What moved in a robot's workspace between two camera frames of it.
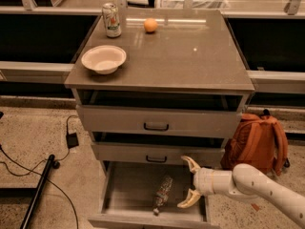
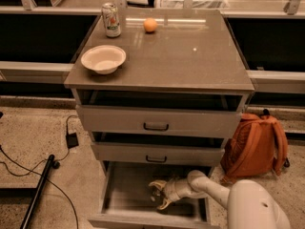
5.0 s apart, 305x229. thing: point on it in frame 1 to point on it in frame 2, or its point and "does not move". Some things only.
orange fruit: [151, 25] does not move
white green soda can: [111, 20] does not move
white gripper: [203, 181] to [172, 191]
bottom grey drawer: [147, 195] does not move
